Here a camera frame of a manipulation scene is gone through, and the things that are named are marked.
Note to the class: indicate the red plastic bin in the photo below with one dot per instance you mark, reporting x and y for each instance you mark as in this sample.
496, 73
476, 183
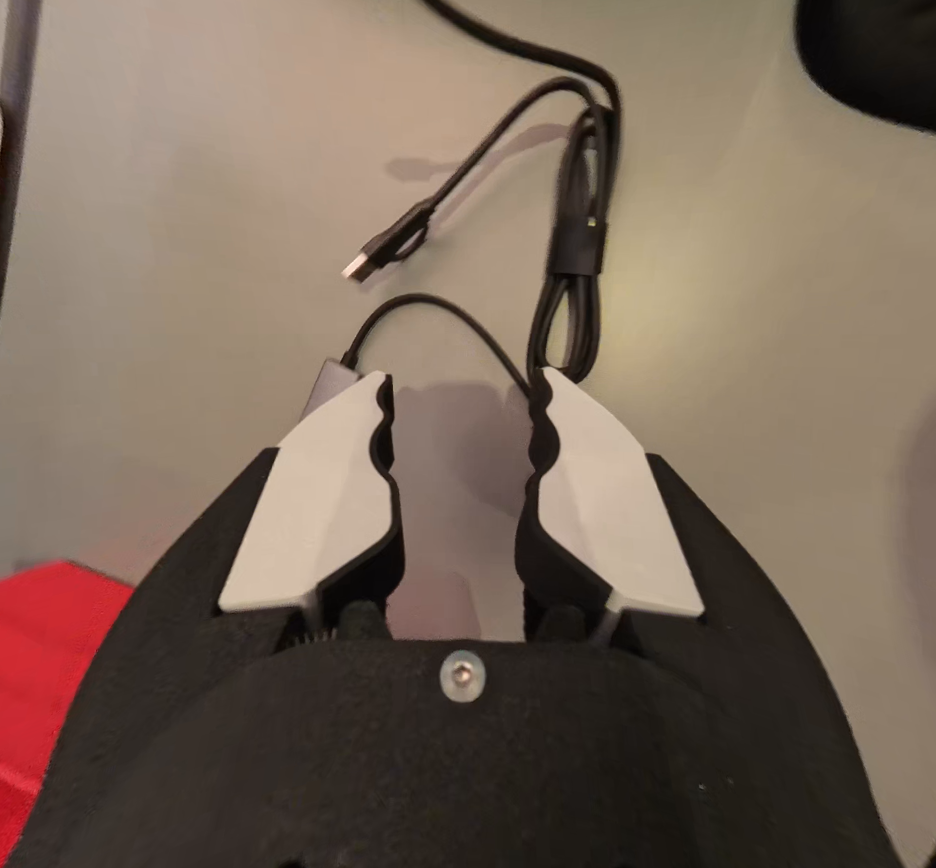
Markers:
44, 663

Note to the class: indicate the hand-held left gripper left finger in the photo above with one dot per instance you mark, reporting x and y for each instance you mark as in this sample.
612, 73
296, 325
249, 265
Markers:
314, 510

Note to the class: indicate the grey usb hub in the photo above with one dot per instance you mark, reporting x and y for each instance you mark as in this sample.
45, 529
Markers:
329, 382

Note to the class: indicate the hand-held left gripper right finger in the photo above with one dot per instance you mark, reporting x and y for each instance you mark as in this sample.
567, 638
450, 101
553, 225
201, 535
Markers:
614, 517

